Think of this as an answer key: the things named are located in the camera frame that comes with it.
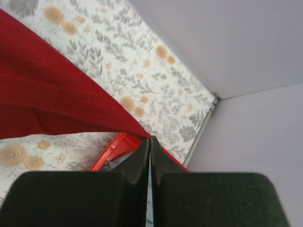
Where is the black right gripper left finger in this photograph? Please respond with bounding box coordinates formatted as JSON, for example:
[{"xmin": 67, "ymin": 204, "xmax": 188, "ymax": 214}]
[{"xmin": 0, "ymin": 139, "xmax": 150, "ymax": 227}]

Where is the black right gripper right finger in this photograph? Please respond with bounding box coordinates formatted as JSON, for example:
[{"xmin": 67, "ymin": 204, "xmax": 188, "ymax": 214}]
[{"xmin": 150, "ymin": 136, "xmax": 289, "ymax": 227}]

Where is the red t-shirt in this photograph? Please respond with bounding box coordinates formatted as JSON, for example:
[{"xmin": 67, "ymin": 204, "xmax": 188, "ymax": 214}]
[{"xmin": 0, "ymin": 11, "xmax": 150, "ymax": 139}]

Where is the red plastic bin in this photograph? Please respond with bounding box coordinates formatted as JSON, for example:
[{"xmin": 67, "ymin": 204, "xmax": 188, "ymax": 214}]
[{"xmin": 90, "ymin": 133, "xmax": 188, "ymax": 182}]

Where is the floral patterned table mat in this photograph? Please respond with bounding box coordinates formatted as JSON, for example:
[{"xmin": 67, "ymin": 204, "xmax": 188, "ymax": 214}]
[{"xmin": 0, "ymin": 0, "xmax": 215, "ymax": 198}]

